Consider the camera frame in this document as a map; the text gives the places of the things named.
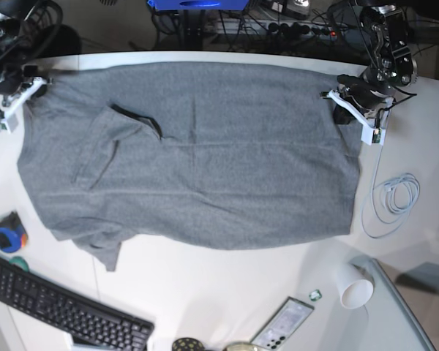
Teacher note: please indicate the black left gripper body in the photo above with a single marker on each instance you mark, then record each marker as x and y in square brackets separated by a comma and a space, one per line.
[351, 89]

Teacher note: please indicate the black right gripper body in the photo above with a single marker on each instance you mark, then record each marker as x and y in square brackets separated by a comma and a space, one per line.
[34, 85]

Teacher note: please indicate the grey t-shirt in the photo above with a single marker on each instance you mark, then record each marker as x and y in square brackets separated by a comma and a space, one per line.
[224, 156]

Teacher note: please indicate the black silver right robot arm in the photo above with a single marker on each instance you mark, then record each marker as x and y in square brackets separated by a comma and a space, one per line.
[27, 28]

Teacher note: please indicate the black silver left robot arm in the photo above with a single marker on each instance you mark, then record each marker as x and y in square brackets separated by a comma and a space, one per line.
[382, 27]

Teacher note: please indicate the black power strip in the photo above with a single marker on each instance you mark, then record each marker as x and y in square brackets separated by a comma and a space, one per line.
[296, 30]

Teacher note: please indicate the blue black tape measure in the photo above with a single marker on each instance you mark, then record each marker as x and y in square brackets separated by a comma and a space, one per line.
[13, 235]

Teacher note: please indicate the green tape roll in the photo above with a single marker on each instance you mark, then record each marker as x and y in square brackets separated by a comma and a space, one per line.
[20, 263]

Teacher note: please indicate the white paper cup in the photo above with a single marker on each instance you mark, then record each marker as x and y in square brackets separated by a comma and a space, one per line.
[354, 289]

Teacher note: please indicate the small green white packet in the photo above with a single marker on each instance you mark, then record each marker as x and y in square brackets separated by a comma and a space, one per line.
[315, 295]

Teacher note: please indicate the glass side table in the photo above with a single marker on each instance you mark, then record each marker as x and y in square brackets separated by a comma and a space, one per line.
[403, 312]

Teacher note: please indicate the smartphone with clear case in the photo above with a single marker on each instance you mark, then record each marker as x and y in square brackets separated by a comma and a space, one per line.
[282, 325]

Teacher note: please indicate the black computer keyboard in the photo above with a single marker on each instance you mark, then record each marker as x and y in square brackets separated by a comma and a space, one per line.
[81, 317]

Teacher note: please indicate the olive round container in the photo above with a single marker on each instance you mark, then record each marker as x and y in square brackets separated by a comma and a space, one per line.
[240, 346]

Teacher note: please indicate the black dotted round lid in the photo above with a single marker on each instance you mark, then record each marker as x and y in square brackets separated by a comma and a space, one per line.
[187, 344]

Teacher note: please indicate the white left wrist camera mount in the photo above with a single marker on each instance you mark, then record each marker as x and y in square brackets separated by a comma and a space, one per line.
[358, 113]

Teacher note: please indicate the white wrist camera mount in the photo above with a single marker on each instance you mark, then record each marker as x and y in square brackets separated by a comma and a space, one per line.
[358, 113]
[18, 102]

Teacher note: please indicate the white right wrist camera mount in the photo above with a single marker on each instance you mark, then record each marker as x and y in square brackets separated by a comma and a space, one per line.
[18, 102]

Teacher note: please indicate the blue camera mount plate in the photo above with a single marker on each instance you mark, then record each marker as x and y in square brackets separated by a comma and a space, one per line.
[164, 5]

